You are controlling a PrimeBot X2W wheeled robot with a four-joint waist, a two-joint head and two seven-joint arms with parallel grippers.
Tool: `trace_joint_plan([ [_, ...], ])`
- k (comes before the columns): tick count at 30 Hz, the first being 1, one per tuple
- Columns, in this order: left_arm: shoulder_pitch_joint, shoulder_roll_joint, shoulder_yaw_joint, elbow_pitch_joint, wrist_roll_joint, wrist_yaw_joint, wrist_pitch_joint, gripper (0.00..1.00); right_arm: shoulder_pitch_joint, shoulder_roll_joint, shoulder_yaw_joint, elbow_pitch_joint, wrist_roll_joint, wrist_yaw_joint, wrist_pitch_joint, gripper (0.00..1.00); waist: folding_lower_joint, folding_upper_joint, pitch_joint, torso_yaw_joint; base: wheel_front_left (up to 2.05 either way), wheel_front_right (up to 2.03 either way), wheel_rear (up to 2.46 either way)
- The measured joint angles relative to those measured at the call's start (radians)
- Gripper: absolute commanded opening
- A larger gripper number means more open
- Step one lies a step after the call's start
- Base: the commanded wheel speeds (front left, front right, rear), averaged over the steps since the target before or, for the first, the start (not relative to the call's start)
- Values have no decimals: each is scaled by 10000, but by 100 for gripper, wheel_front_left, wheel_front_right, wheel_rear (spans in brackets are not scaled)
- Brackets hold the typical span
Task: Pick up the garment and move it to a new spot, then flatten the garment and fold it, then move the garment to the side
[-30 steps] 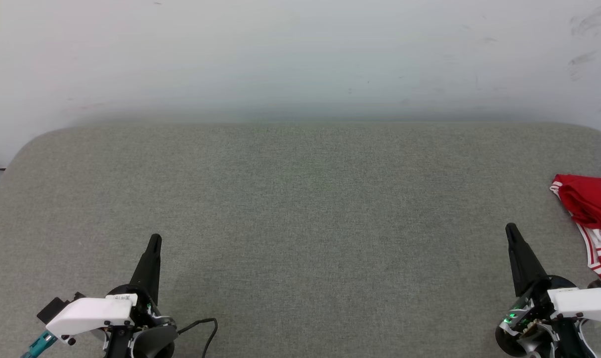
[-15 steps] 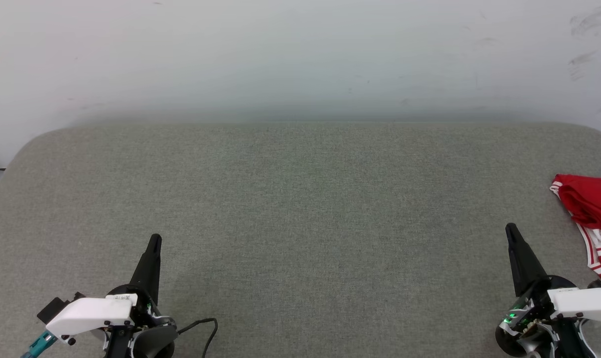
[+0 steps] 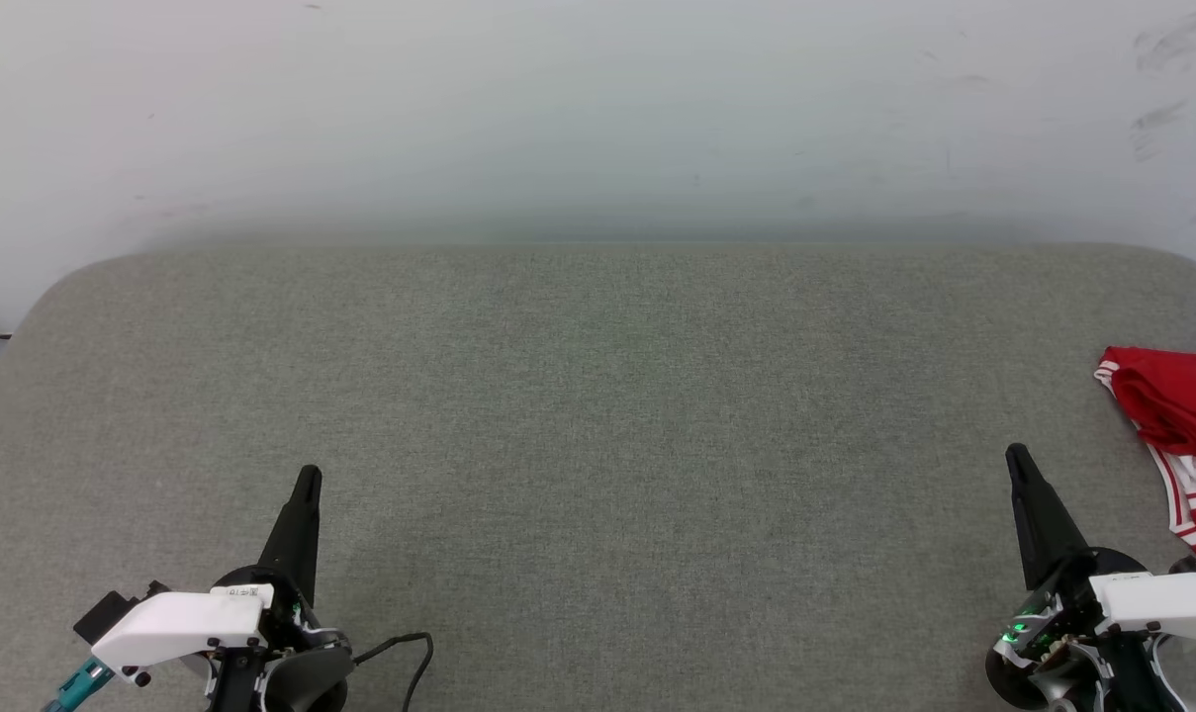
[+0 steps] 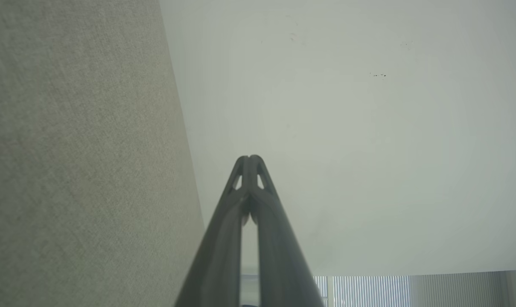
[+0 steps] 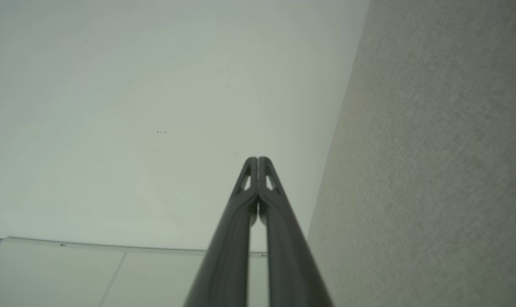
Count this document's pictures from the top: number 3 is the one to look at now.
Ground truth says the red and white jersey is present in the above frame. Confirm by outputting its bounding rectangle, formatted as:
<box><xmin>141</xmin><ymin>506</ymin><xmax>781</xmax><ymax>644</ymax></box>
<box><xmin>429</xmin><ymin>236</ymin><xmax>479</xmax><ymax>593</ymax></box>
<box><xmin>1094</xmin><ymin>345</ymin><xmax>1196</xmax><ymax>571</ymax></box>

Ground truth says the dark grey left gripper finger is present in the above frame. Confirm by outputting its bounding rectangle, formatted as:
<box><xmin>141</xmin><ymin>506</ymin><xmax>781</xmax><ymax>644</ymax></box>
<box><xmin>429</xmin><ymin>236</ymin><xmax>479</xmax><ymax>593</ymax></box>
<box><xmin>257</xmin><ymin>465</ymin><xmax>323</xmax><ymax>606</ymax></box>

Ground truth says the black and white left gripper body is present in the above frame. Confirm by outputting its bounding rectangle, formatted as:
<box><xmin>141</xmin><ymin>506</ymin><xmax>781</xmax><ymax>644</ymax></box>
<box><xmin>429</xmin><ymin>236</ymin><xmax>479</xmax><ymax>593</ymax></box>
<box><xmin>91</xmin><ymin>564</ymin><xmax>318</xmax><ymax>712</ymax></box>

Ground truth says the teal cable connector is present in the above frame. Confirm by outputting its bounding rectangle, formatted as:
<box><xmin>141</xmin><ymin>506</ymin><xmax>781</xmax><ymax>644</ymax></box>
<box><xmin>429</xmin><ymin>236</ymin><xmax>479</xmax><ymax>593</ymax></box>
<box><xmin>42</xmin><ymin>657</ymin><xmax>116</xmax><ymax>712</ymax></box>

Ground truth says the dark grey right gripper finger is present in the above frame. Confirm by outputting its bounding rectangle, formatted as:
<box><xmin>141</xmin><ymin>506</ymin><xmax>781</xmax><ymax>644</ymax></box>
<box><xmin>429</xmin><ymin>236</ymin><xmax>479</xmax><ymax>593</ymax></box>
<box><xmin>1004</xmin><ymin>443</ymin><xmax>1093</xmax><ymax>592</ymax></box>

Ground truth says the thin black cable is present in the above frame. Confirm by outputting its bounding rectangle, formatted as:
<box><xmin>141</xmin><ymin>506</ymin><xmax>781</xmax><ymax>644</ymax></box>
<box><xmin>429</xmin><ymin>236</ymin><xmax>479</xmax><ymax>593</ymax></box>
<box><xmin>353</xmin><ymin>631</ymin><xmax>436</xmax><ymax>712</ymax></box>

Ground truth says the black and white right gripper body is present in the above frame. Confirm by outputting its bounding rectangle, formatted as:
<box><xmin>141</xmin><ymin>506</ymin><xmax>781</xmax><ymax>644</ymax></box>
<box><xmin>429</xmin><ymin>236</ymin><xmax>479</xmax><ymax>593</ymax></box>
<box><xmin>1048</xmin><ymin>547</ymin><xmax>1196</xmax><ymax>712</ymax></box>

